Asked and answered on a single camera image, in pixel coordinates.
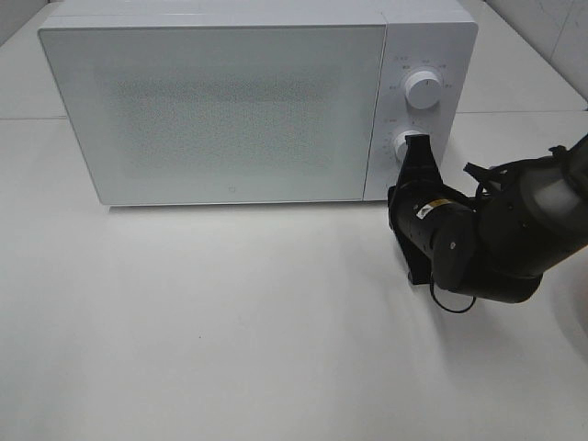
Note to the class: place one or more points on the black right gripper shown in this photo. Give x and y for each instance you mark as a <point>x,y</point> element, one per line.
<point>432,222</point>

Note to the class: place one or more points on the white timer knob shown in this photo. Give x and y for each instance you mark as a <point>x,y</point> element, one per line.
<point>400,144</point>

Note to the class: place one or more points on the white microwave door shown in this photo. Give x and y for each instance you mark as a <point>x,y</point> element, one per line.
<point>168,116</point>

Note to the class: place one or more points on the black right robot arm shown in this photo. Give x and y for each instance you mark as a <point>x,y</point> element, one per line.
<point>525,217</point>

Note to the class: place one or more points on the upper white power knob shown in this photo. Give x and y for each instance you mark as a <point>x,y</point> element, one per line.
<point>422,89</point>

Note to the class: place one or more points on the white microwave oven body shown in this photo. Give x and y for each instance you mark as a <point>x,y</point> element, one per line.
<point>435,35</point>

